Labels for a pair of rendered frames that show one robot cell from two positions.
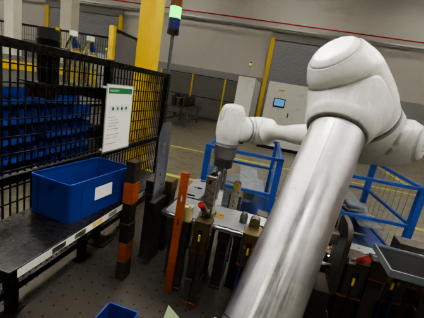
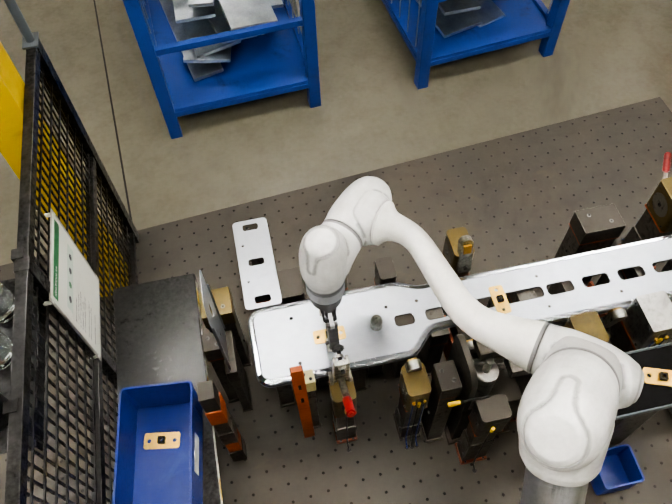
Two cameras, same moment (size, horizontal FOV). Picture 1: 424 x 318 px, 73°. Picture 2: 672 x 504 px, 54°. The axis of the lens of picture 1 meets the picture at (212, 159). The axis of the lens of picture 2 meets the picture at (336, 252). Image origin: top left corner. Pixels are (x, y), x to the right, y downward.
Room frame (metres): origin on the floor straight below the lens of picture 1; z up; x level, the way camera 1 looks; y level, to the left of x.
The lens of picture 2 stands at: (0.43, 0.20, 2.59)
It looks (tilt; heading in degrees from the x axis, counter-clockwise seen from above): 58 degrees down; 338
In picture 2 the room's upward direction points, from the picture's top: 3 degrees counter-clockwise
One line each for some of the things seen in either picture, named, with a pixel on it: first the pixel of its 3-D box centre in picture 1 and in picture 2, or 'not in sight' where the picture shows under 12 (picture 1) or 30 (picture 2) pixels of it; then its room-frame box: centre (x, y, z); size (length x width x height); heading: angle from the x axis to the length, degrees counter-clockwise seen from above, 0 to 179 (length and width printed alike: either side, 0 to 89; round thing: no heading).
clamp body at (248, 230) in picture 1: (241, 279); (412, 409); (0.88, -0.18, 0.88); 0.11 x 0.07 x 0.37; 168
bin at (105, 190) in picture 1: (85, 185); (161, 458); (0.96, 0.43, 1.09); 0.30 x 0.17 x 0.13; 162
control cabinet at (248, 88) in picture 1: (246, 103); not in sight; (10.02, -0.83, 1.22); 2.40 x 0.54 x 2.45; 169
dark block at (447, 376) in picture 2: not in sight; (438, 405); (0.86, -0.24, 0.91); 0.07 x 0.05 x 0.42; 168
